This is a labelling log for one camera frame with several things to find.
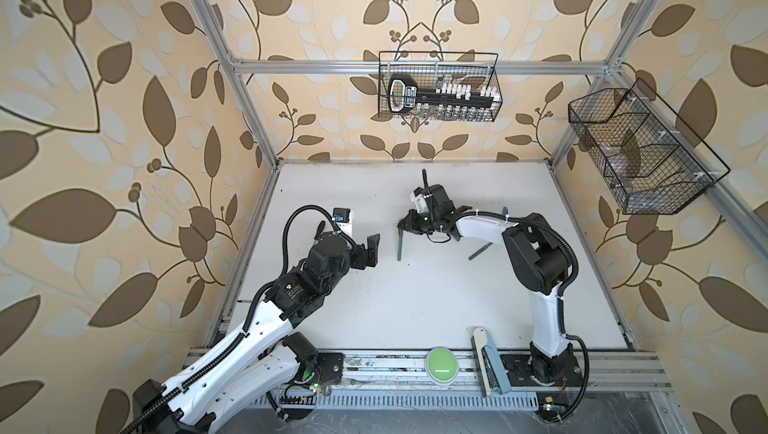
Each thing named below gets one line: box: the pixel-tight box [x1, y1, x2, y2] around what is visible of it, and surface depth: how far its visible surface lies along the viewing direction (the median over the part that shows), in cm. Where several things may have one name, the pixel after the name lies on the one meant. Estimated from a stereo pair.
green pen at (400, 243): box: [397, 228, 404, 261], surface depth 98 cm
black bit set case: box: [388, 73, 501, 121], surface depth 86 cm
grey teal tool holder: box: [471, 327, 512, 398], surface depth 74 cm
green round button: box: [425, 346, 459, 386], surface depth 75 cm
